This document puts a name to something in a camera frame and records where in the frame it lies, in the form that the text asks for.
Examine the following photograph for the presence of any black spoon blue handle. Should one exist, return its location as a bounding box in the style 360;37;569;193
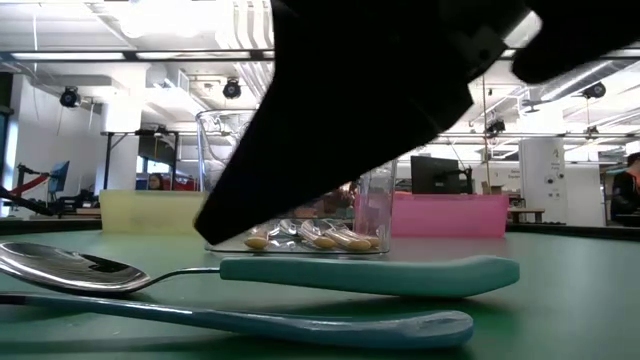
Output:
0;292;475;350

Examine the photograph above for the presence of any black frame stand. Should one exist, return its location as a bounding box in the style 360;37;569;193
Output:
101;129;181;190

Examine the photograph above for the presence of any pink plastic bin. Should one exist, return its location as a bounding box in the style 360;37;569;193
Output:
390;193;510;239

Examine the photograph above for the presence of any clear plastic bin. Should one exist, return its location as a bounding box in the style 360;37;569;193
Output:
195;108;399;255

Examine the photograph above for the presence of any black computer monitor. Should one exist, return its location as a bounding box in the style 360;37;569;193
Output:
410;154;474;196

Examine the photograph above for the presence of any silver spoon teal handle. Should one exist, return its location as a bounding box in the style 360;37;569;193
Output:
0;241;521;300

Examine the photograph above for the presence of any blue-lit monitor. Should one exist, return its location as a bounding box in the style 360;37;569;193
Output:
47;159;72;194

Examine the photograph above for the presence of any green table mat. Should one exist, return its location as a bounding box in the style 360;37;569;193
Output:
0;229;640;360

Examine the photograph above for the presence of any white building column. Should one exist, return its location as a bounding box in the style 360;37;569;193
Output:
518;135;569;224

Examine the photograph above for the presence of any overhead rig light bar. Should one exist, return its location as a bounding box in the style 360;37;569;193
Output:
0;47;640;63

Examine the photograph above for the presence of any yellow plastic bin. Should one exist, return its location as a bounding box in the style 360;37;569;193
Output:
98;189;207;236

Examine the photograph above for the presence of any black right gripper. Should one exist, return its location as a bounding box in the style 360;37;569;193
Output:
193;0;544;246

